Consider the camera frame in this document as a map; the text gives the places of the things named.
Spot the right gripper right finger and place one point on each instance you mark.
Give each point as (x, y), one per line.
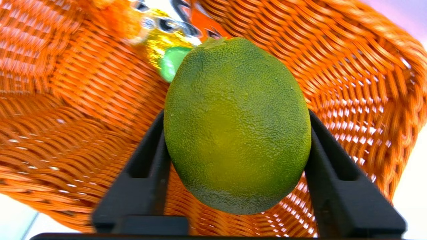
(343, 193)

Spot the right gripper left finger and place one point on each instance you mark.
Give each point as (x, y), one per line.
(140, 190)

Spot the green lime fruit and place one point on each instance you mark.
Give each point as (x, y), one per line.
(237, 126)

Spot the orange snack bag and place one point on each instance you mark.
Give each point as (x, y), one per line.
(166, 36)

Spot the orange wicker basket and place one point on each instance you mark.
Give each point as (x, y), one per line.
(83, 116)

